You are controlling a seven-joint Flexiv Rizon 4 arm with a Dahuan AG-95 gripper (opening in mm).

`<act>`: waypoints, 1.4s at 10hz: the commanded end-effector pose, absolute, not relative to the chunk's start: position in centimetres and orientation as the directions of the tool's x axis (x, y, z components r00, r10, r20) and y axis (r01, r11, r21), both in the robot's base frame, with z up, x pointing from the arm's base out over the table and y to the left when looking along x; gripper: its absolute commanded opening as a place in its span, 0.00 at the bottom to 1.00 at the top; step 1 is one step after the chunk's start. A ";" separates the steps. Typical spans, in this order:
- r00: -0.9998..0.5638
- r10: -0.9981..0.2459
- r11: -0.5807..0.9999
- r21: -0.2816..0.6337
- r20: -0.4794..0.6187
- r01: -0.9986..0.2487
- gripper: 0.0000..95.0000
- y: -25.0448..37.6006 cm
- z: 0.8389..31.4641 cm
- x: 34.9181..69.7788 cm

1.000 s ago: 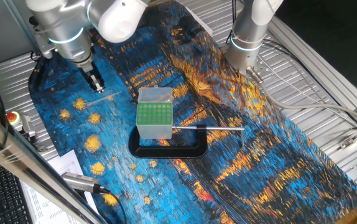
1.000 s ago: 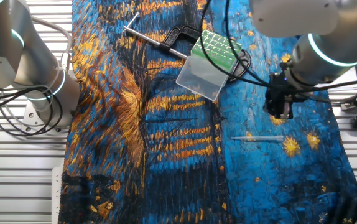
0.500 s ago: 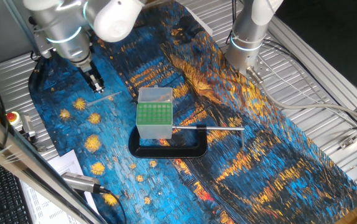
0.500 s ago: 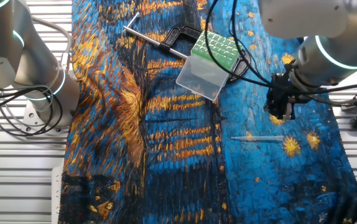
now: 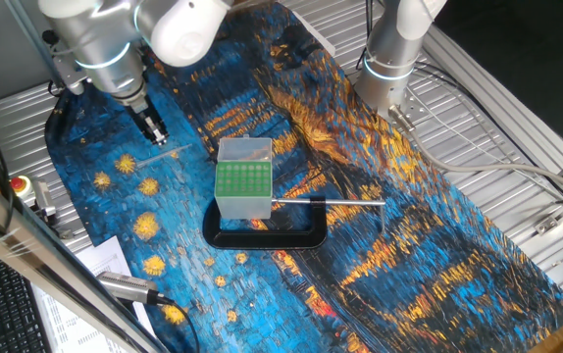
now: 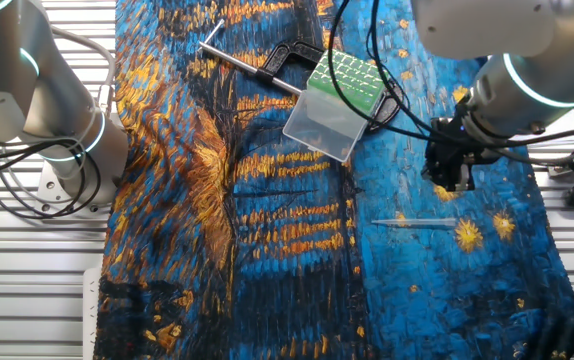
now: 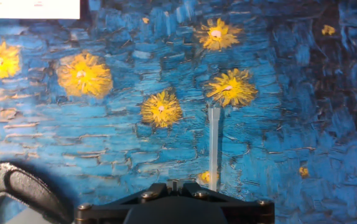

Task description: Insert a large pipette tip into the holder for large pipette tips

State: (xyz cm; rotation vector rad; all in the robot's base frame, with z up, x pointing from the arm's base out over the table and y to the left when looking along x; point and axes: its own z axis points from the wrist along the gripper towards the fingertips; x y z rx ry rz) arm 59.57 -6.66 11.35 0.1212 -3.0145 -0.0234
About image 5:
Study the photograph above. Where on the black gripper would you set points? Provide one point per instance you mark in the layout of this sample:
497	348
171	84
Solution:
145	115

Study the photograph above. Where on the clear large pipette tip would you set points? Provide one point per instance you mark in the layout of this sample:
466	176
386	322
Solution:
164	155

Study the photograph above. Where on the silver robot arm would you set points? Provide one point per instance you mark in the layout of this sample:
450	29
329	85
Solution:
105	44

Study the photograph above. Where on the green pipette tip box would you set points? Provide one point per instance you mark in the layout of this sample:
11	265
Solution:
243	184

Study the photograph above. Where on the printed white paper sheet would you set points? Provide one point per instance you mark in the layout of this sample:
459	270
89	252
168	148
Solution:
105	257

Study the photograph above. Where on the red emergency stop button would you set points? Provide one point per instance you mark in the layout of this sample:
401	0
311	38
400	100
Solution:
20	185

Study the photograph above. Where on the black C-clamp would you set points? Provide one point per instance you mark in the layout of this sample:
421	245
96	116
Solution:
262	239

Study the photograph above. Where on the starry night painting cloth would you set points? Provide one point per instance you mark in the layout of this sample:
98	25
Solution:
360	235

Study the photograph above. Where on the black keyboard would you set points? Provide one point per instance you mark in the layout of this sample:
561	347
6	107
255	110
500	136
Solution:
2	309

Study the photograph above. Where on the aluminium frame beam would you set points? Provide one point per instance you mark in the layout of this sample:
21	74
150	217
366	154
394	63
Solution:
56	274

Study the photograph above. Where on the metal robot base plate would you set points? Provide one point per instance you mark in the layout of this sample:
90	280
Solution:
411	110

